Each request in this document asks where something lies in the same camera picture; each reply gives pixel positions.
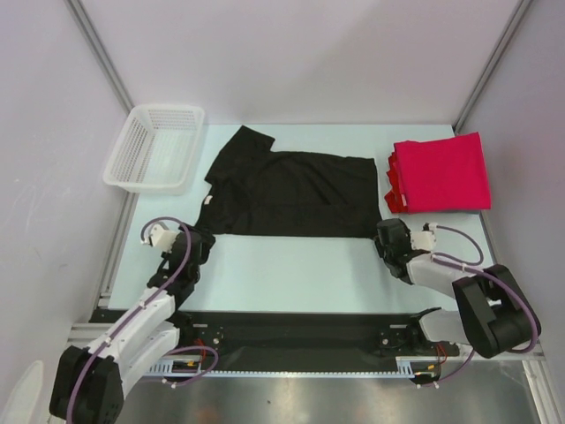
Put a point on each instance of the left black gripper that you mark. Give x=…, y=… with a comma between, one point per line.
x=207, y=241

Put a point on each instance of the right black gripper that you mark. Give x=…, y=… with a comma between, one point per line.
x=387, y=246

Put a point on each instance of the black t shirt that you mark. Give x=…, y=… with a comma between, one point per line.
x=256, y=191

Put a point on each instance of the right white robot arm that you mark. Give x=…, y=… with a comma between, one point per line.
x=493, y=315

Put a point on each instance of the red folded t shirt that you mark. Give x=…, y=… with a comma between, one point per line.
x=395, y=197

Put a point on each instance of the pink folded t shirt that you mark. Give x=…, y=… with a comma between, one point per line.
x=444, y=175

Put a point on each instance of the white plastic basket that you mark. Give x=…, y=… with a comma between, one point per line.
x=157, y=149

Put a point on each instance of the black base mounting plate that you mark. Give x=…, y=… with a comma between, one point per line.
x=253, y=341

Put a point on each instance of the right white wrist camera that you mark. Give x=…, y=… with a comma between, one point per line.
x=425, y=239

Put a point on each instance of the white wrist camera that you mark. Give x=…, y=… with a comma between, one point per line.
x=425, y=239
x=159, y=236

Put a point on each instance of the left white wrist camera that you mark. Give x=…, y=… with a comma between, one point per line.
x=159, y=236

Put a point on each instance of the white slotted cable duct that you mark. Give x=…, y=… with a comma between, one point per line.
x=180, y=370

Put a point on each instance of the aluminium front rail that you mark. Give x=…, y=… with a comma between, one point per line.
x=85, y=339

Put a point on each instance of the left aluminium frame post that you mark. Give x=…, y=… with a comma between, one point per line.
x=95, y=43

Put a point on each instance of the aluminium frame post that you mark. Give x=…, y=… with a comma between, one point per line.
x=95, y=43
x=509, y=32

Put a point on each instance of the right aluminium frame post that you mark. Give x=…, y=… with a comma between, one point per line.
x=509, y=32

